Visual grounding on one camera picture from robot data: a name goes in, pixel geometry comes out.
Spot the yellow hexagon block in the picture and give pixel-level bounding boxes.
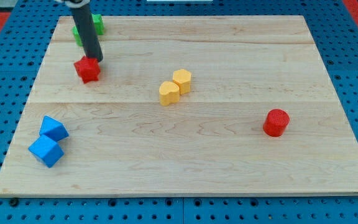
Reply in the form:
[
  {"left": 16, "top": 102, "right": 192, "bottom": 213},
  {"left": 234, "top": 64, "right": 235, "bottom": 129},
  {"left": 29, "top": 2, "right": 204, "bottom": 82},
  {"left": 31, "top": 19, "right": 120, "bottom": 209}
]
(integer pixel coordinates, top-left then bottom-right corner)
[{"left": 173, "top": 69, "right": 192, "bottom": 95}]

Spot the light wooden board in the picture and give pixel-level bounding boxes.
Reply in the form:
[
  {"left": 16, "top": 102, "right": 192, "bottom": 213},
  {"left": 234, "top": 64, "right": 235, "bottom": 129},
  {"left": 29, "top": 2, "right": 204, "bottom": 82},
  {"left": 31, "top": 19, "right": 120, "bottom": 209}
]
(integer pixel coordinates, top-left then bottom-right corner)
[{"left": 0, "top": 16, "right": 358, "bottom": 198}]

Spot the yellow heart block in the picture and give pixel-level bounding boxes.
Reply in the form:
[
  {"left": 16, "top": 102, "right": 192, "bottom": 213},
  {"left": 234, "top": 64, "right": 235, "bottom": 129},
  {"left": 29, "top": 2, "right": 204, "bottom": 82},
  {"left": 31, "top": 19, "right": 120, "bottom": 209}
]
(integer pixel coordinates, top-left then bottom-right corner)
[{"left": 158, "top": 81, "right": 180, "bottom": 106}]

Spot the white rod mount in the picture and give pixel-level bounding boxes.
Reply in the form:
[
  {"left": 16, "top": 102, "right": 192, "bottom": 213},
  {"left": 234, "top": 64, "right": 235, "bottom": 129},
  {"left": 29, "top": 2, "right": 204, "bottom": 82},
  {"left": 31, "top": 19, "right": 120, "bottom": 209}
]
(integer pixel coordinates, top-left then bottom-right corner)
[{"left": 55, "top": 0, "right": 90, "bottom": 7}]

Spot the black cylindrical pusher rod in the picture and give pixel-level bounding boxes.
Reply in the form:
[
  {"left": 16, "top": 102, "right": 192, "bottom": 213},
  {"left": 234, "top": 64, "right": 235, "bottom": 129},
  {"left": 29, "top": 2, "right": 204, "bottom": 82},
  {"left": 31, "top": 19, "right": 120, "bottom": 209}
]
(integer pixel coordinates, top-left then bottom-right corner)
[{"left": 70, "top": 4, "right": 103, "bottom": 62}]

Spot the red star block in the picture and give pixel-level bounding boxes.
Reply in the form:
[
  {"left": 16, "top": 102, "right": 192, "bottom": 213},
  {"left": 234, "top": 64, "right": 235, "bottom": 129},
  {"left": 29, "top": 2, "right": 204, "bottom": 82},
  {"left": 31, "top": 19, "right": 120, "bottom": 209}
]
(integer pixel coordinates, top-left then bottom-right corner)
[{"left": 74, "top": 56, "right": 101, "bottom": 84}]

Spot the green block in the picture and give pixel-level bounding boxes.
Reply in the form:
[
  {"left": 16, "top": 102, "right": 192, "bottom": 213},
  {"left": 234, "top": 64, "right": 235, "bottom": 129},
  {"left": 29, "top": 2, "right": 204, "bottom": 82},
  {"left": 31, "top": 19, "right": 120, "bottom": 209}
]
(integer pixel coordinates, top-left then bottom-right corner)
[{"left": 71, "top": 14, "right": 104, "bottom": 47}]

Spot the red cylinder block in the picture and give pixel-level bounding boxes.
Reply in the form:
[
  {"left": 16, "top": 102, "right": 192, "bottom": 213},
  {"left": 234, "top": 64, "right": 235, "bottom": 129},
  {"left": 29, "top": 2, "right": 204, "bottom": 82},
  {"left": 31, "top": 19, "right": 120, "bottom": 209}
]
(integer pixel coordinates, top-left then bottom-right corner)
[{"left": 262, "top": 108, "right": 290, "bottom": 137}]

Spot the blue cube block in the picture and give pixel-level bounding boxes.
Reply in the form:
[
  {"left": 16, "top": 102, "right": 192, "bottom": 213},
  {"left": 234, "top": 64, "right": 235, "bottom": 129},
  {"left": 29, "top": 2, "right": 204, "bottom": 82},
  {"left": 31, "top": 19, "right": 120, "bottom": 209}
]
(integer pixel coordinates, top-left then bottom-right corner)
[{"left": 29, "top": 135, "right": 64, "bottom": 168}]

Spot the blue triangular block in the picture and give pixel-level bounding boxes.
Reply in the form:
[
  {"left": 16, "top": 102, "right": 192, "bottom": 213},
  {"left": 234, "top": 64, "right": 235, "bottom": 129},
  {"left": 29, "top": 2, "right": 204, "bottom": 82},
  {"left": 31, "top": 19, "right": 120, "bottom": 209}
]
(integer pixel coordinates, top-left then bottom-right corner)
[{"left": 39, "top": 116, "right": 69, "bottom": 142}]

